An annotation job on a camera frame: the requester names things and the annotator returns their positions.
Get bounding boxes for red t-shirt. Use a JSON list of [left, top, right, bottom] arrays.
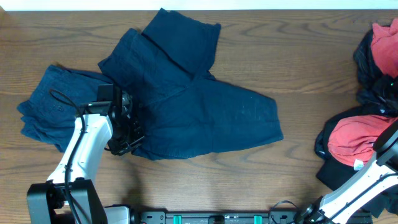
[[326, 18, 397, 170]]

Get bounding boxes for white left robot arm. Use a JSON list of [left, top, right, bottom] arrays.
[[27, 90, 144, 223]]

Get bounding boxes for folded blue shorts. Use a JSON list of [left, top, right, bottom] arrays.
[[17, 65, 112, 152]]

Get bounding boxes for black patterned garment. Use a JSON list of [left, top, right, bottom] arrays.
[[353, 30, 397, 110]]

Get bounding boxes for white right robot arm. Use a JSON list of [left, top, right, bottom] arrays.
[[295, 75, 397, 223]]

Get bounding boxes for dark navy shorts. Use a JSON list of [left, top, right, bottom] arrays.
[[99, 9, 284, 160]]

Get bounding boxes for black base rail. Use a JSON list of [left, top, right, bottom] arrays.
[[105, 200, 374, 224]]

